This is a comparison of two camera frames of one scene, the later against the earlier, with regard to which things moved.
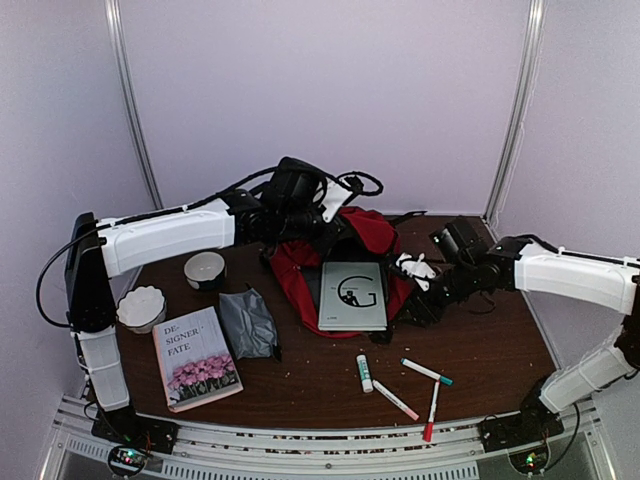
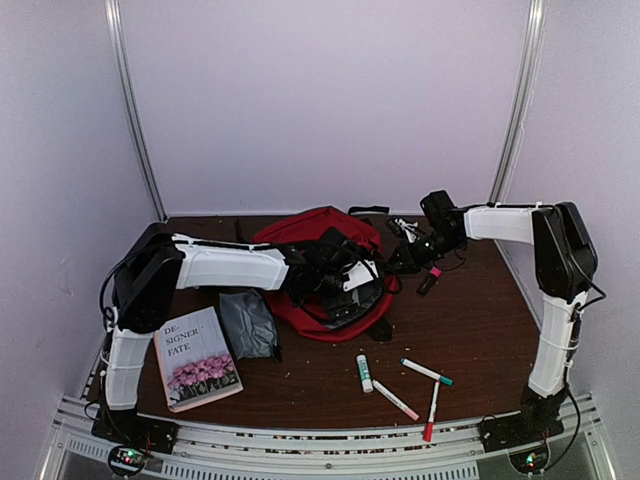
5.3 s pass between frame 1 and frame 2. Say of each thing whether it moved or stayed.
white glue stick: stayed
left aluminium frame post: stayed
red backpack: moved
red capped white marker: stayed
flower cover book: stayed
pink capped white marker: stayed
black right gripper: moved
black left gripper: moved
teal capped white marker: stayed
